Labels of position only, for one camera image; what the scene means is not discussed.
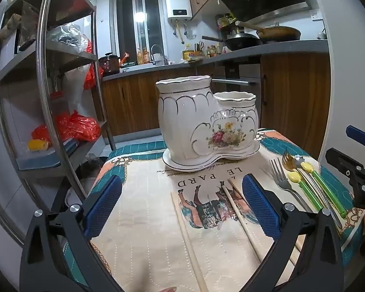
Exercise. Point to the white plate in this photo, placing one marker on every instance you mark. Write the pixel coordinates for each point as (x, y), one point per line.
(74, 199)

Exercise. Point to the amber bottles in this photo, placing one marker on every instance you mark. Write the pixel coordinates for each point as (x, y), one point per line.
(143, 56)

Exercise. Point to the gold fork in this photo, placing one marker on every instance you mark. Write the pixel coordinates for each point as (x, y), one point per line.
(287, 159)

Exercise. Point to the white ceramic drip tray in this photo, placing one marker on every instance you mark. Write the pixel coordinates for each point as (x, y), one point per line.
(182, 166)

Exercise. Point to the white water heater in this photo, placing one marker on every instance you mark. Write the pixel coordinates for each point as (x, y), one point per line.
(178, 3)

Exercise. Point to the metal shelf rack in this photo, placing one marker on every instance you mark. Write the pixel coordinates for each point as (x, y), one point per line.
(44, 67)

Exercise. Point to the black wok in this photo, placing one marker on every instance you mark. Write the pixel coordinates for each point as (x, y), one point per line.
(241, 42)

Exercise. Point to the window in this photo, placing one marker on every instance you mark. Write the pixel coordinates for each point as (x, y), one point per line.
(138, 27)

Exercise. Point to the built-in oven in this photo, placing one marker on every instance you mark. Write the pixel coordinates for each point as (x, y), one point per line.
(240, 76)

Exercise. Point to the large red plastic bag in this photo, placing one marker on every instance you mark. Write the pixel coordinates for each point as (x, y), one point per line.
(76, 127)

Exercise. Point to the white plastic bag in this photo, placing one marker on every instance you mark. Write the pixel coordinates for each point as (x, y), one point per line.
(76, 91)

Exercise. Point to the yellow oil bottle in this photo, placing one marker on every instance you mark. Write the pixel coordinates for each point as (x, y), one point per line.
(187, 53)

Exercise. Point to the silver spoon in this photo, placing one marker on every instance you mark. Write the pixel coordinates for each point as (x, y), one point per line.
(322, 197)

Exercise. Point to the silver metal fork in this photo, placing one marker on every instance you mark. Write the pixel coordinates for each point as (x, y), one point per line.
(276, 170)

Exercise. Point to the brown frying pan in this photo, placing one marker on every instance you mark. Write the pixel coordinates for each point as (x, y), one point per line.
(279, 33)

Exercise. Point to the white floral ceramic utensil holder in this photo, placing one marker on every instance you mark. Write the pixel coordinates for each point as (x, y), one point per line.
(182, 121)

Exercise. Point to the grey kitchen countertop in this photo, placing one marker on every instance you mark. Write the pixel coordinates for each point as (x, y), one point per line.
(276, 47)

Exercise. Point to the clear plastic bag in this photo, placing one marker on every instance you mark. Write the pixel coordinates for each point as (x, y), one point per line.
(67, 35)

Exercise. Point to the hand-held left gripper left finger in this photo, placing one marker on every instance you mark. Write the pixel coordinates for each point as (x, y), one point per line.
(105, 206)

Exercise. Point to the printed horse tablecloth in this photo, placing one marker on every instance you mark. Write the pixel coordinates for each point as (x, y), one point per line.
(146, 219)

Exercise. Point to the wooden base cabinets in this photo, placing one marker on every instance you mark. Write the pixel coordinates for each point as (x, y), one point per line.
(295, 97)

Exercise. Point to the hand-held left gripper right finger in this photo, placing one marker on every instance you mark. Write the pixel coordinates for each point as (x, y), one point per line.
(261, 206)

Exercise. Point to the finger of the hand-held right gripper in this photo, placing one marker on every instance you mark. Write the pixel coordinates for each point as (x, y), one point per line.
(342, 159)
(360, 135)

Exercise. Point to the small red plastic bag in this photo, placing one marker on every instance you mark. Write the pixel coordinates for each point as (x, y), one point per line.
(89, 77)

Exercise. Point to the kitchen faucet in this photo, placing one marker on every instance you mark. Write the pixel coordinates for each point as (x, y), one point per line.
(158, 54)

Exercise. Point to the wall outlet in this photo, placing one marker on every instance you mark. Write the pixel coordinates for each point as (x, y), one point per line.
(315, 15)

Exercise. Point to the yellow packet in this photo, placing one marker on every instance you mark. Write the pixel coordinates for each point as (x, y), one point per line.
(36, 145)

